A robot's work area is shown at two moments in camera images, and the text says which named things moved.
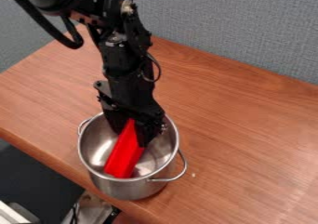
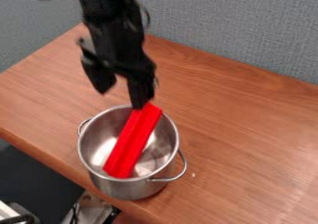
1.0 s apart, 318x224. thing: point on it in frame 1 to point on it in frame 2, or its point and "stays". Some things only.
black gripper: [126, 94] to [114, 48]
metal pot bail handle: [185, 162] stays
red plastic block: [126, 151] stays
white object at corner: [15, 214] stays
